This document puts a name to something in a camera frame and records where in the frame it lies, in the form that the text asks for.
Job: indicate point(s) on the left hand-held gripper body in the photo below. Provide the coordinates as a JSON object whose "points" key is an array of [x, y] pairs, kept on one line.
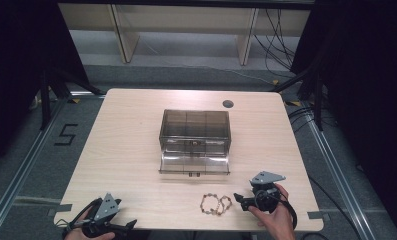
{"points": [[106, 207]]}

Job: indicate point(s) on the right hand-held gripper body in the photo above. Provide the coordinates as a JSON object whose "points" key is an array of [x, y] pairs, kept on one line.
{"points": [[265, 198]]}

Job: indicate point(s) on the smoky transparent drawer box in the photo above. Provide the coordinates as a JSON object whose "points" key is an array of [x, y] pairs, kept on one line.
{"points": [[195, 124]]}

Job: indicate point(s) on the person's right hand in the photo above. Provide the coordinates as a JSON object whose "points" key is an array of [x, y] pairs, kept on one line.
{"points": [[281, 221]]}

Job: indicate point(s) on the person's left hand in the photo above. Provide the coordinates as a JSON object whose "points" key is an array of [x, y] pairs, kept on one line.
{"points": [[75, 235]]}

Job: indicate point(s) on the grey tape strip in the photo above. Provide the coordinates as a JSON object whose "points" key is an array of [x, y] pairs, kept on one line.
{"points": [[316, 215], [62, 209]]}

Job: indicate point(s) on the yellow black hazard tape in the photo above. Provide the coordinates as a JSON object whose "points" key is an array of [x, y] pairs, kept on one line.
{"points": [[293, 103], [74, 100], [275, 81]]}

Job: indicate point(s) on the black metal stand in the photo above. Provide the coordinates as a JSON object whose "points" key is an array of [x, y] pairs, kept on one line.
{"points": [[46, 100], [317, 100]]}

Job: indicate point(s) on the beige wooden shelf unit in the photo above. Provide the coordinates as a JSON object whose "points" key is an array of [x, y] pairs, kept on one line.
{"points": [[186, 20]]}

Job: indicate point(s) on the silver metal floor rail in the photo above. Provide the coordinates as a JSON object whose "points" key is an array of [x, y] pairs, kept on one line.
{"points": [[339, 180], [22, 166]]}

